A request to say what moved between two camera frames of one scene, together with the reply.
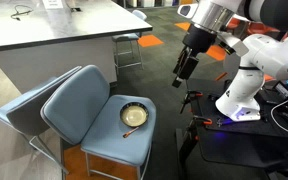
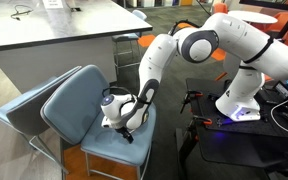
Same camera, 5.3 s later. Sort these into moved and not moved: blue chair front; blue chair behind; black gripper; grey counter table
Moved: black gripper
Not moved: blue chair front; grey counter table; blue chair behind
